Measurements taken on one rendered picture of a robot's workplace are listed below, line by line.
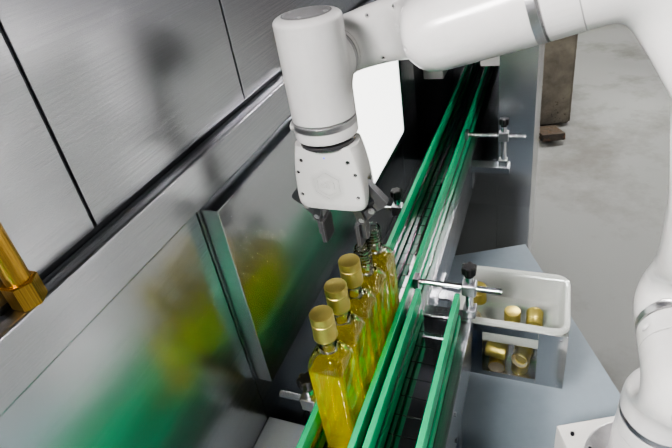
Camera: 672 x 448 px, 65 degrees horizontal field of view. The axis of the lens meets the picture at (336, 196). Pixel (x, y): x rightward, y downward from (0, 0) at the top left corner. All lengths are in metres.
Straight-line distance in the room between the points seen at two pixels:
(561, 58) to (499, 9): 3.43
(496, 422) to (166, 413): 0.80
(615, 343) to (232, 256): 2.04
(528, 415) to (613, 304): 1.45
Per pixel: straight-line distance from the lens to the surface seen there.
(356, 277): 0.83
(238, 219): 0.75
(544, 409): 1.37
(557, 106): 4.12
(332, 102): 0.65
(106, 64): 0.60
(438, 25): 0.57
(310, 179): 0.72
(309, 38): 0.62
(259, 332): 0.85
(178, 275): 0.71
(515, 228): 2.01
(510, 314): 1.22
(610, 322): 2.65
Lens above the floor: 1.85
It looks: 32 degrees down
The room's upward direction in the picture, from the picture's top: 10 degrees counter-clockwise
